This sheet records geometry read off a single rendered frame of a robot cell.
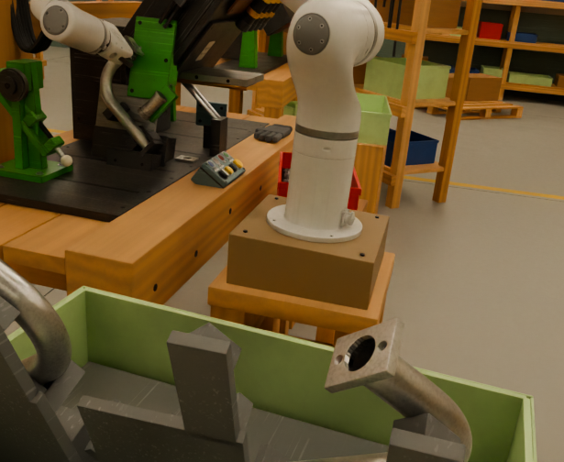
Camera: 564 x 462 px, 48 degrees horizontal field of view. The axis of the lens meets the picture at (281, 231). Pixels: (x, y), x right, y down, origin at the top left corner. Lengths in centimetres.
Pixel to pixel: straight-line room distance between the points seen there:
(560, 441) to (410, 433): 207
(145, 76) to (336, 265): 86
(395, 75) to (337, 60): 332
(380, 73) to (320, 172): 337
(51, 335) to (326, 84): 69
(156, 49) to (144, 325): 100
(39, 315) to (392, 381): 30
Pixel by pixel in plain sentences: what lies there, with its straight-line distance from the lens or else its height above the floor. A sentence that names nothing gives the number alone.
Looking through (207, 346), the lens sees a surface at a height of 115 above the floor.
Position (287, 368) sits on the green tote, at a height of 92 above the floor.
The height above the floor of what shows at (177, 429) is 103.
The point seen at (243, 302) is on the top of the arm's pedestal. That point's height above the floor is 83.
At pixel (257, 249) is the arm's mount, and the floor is 93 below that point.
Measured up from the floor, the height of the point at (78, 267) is 87.
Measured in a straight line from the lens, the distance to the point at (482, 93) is 886.
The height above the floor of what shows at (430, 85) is 82.
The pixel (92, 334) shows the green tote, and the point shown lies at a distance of 97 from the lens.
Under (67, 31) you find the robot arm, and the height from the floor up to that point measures 125.
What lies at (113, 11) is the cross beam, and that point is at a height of 125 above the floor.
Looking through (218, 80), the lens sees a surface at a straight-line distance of 182.
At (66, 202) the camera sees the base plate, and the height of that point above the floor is 90.
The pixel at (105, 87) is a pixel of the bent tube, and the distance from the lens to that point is 177.
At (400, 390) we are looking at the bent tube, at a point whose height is 115.
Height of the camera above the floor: 139
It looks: 21 degrees down
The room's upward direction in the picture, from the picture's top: 5 degrees clockwise
